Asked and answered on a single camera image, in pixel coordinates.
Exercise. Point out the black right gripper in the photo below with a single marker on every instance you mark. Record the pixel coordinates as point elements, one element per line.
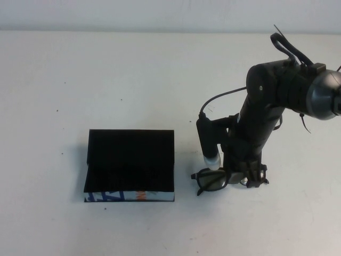
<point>245,154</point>

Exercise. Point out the black-framed glasses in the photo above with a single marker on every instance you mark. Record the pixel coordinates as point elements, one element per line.
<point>213,180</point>

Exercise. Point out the black glasses case printed side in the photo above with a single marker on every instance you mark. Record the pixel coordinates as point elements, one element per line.
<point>128,149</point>

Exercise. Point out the right robot arm black grey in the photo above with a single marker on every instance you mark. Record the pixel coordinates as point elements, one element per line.
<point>255,120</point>

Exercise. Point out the black zip tie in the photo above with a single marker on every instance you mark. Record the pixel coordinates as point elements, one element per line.
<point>278,28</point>
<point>305,124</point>

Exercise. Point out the right wrist camera black silver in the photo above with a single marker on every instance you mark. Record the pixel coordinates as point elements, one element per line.
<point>206,138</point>

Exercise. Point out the black right camera mount bracket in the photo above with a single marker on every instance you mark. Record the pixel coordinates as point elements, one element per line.
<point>221,121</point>

